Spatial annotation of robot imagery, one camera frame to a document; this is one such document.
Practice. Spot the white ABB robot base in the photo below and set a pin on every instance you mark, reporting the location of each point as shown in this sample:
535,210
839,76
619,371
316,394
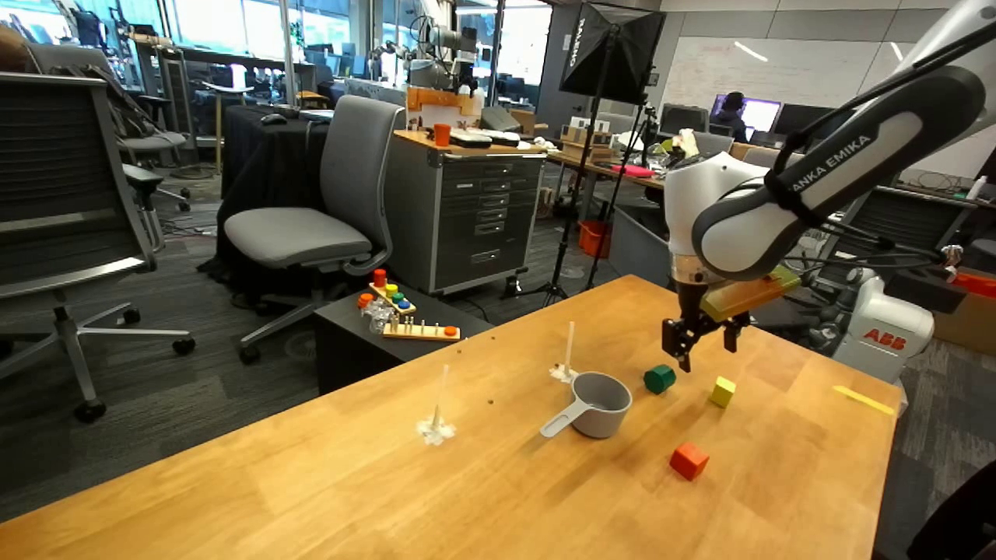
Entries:
881,331

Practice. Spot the grey office chair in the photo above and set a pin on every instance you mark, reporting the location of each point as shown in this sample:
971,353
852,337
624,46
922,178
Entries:
292,233

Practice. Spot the clear plastic stand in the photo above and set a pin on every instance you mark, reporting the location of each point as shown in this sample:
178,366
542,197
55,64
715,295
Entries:
437,431
565,373

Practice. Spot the black mesh office chair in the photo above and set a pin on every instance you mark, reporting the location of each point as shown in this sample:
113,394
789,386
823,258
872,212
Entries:
64,167

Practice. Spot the red bucket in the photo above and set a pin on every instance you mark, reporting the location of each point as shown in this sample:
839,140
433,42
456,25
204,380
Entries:
593,239

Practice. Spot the person in dark clothing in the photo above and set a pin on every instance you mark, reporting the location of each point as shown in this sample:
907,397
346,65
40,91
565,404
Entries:
732,117

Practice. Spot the small colourful plastic toy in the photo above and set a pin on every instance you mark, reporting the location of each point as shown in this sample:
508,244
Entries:
387,299

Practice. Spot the yellow cube block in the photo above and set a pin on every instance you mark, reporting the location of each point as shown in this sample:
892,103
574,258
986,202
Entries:
723,394

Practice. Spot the yellow tape strip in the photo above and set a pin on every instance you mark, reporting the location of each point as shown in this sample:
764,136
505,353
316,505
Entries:
863,399

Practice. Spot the lit computer monitor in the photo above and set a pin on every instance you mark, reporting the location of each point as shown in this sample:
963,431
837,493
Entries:
764,117

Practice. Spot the red box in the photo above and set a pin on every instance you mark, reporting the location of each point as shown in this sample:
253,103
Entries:
976,283

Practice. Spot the orange cup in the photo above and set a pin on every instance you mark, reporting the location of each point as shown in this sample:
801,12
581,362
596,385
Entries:
442,136

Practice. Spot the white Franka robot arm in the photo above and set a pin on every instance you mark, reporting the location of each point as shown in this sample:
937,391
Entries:
728,197

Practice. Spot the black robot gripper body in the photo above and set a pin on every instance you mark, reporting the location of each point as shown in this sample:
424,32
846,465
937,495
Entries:
698,308

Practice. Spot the tan wrist camera mount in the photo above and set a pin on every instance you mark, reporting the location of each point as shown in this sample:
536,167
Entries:
749,298

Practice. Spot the grey drawer cabinet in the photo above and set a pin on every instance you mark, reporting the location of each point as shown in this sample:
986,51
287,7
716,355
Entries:
468,220

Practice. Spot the black softbox light stand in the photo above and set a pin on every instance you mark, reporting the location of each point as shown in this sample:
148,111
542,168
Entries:
619,56

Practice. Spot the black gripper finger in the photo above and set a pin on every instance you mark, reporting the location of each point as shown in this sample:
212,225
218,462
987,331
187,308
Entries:
681,346
735,329

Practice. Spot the grey measuring cup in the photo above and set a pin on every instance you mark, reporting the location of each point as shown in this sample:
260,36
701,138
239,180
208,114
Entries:
611,414

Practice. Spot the green block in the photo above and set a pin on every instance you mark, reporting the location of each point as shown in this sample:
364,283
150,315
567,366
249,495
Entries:
659,380

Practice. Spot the low black table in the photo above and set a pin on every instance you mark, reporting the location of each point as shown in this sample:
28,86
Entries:
344,342

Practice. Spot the red cube block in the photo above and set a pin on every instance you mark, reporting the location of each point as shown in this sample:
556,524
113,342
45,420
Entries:
688,462

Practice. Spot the cardboard box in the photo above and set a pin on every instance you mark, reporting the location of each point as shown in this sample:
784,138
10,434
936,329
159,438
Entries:
971,329

